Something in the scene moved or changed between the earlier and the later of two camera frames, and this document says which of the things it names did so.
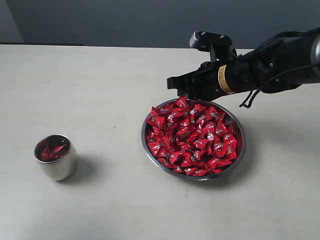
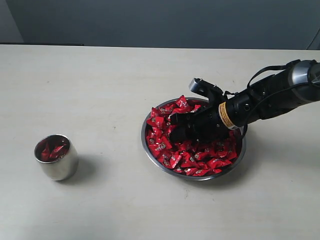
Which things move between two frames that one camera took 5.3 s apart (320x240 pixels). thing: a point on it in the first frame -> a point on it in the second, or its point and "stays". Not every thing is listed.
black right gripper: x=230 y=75 -> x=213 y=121
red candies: x=52 y=148 stays
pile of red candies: x=192 y=139 stays
